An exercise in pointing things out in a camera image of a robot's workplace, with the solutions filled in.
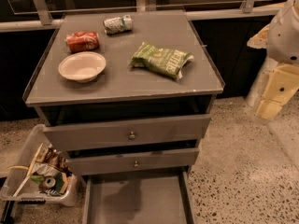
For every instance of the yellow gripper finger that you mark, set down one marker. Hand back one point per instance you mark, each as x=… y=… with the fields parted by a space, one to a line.
x=282 y=85
x=259 y=40

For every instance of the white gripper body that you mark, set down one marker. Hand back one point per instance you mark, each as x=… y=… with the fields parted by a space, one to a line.
x=284 y=38

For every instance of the green jalapeno chip bag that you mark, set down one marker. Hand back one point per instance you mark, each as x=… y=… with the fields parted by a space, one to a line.
x=166 y=62

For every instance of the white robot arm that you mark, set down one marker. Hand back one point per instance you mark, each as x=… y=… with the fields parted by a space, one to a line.
x=280 y=38

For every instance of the grey top drawer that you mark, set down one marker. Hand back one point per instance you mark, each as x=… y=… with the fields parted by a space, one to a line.
x=116 y=133

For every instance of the grey middle drawer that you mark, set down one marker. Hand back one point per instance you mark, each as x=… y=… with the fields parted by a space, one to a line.
x=125 y=162

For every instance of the grey drawer cabinet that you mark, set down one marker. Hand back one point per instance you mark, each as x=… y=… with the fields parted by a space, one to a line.
x=122 y=92

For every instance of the round top drawer knob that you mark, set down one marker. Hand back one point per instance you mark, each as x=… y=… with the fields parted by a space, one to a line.
x=132 y=136

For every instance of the grey open bottom drawer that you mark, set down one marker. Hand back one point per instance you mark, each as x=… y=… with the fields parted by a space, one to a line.
x=142 y=197

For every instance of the white slanted pole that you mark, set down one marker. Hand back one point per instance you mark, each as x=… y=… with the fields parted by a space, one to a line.
x=260 y=82

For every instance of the white green soda can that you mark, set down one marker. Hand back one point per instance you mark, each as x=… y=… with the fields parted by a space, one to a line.
x=118 y=25

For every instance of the white paper bowl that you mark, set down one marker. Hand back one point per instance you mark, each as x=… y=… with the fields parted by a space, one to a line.
x=82 y=67

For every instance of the red cola can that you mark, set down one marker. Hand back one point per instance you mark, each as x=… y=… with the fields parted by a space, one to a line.
x=82 y=41

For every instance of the metal glass railing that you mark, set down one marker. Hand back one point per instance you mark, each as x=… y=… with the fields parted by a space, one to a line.
x=30 y=15

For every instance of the crumpled brown snack wrapper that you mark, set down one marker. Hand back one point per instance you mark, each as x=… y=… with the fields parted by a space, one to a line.
x=48 y=162

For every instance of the clear plastic trash bin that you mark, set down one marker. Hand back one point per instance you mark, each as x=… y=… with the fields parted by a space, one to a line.
x=22 y=187

